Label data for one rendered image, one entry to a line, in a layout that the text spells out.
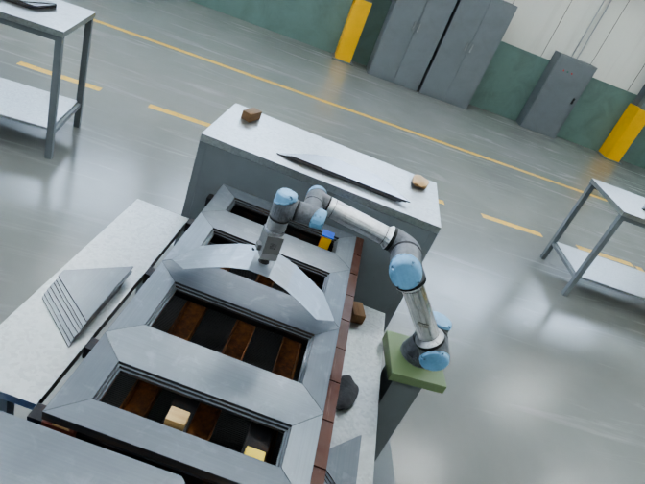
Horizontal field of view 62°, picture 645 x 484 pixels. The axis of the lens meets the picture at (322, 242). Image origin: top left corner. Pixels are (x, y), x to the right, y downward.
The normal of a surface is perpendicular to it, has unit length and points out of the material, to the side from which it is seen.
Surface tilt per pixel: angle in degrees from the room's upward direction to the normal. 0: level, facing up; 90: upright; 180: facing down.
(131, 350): 0
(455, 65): 90
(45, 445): 0
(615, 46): 90
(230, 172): 90
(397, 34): 90
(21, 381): 0
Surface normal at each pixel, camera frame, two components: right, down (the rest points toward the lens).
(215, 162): -0.15, 0.48
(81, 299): 0.33, -0.80
